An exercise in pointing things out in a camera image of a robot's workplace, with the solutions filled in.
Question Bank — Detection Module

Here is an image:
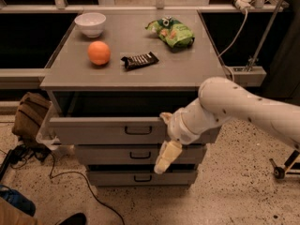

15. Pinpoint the black chocolate bar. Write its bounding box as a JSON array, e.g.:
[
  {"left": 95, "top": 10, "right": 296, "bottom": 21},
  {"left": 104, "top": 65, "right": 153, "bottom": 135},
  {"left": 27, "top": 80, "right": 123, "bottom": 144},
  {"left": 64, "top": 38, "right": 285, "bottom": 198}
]
[{"left": 121, "top": 52, "right": 159, "bottom": 70}]

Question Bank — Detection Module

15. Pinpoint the black wheeled stand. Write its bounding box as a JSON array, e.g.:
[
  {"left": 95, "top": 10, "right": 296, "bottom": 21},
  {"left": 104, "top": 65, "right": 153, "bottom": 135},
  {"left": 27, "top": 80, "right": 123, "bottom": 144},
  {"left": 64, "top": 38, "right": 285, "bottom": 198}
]
[{"left": 269, "top": 150, "right": 300, "bottom": 179}]

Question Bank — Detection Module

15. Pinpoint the blue bag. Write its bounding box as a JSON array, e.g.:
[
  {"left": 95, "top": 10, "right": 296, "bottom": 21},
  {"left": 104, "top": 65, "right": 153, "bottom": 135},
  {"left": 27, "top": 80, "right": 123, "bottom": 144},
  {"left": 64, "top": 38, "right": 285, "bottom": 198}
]
[{"left": 0, "top": 185, "right": 36, "bottom": 217}]

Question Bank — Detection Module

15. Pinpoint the grey middle drawer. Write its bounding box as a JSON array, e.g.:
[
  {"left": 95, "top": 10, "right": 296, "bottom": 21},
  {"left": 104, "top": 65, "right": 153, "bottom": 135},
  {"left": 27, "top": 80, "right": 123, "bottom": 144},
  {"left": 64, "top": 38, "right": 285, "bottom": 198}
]
[{"left": 75, "top": 144, "right": 207, "bottom": 165}]

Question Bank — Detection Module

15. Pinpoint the white cable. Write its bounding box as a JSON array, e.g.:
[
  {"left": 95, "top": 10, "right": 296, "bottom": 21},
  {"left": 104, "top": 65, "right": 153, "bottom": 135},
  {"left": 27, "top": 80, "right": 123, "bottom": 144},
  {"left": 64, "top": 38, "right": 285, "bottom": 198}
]
[{"left": 217, "top": 7, "right": 249, "bottom": 83}]

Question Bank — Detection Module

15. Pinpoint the grey top drawer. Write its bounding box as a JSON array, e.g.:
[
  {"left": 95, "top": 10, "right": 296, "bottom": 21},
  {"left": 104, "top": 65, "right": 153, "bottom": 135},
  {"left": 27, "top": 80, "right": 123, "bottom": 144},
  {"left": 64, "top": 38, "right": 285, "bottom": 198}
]
[{"left": 50, "top": 117, "right": 169, "bottom": 145}]

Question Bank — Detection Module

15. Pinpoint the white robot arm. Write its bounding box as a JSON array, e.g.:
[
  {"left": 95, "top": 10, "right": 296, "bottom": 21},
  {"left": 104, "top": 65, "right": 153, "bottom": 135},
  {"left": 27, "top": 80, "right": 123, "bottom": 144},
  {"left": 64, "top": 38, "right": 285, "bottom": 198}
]
[{"left": 154, "top": 77, "right": 300, "bottom": 174}]

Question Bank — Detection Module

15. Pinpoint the black floor cable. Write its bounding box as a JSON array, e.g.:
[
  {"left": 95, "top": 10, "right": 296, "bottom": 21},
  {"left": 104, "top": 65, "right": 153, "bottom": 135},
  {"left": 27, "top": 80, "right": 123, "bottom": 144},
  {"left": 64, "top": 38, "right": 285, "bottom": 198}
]
[{"left": 0, "top": 143, "right": 126, "bottom": 225}]

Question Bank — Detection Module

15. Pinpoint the orange fruit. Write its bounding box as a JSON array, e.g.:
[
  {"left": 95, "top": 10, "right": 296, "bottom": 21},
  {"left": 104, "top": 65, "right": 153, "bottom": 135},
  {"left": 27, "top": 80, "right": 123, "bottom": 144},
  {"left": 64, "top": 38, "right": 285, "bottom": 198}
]
[{"left": 87, "top": 41, "right": 111, "bottom": 66}]

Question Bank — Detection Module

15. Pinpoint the metal tripod pole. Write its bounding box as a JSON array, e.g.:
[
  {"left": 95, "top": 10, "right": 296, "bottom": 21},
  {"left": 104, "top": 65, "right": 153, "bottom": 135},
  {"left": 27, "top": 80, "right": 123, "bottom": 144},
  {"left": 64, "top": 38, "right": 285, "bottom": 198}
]
[{"left": 243, "top": 0, "right": 284, "bottom": 72}]

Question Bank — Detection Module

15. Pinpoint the brown bag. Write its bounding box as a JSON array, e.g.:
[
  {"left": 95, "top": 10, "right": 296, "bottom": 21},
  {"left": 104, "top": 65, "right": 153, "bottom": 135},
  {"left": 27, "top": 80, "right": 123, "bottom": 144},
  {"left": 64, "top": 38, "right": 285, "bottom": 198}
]
[{"left": 12, "top": 92, "right": 51, "bottom": 148}]

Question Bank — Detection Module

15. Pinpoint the clear plastic bin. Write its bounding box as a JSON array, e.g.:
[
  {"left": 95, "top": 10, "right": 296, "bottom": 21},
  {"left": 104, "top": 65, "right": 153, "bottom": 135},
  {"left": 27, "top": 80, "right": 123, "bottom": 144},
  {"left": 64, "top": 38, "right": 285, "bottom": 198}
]
[{"left": 36, "top": 105, "right": 74, "bottom": 153}]

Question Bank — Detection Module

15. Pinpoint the white bowl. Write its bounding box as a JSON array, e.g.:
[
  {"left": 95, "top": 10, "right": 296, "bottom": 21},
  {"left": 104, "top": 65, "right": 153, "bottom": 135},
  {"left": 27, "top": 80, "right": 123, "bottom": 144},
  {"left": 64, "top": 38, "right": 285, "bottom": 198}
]
[{"left": 75, "top": 12, "right": 106, "bottom": 38}]

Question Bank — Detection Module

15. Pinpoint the green chip bag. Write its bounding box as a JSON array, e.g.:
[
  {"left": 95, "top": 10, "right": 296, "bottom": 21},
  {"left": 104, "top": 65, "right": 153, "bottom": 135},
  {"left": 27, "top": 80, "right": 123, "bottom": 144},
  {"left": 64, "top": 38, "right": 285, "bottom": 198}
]
[{"left": 145, "top": 17, "right": 195, "bottom": 48}]

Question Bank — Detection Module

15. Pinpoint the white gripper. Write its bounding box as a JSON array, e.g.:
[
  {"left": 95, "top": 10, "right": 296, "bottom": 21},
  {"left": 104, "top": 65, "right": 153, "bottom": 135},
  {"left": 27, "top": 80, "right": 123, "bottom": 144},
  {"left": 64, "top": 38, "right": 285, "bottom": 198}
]
[{"left": 154, "top": 108, "right": 201, "bottom": 174}]

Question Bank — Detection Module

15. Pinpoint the grey drawer cabinet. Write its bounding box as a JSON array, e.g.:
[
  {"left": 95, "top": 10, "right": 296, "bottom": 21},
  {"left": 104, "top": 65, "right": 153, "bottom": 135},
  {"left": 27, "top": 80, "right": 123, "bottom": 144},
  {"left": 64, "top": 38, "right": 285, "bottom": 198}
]
[{"left": 40, "top": 10, "right": 224, "bottom": 173}]

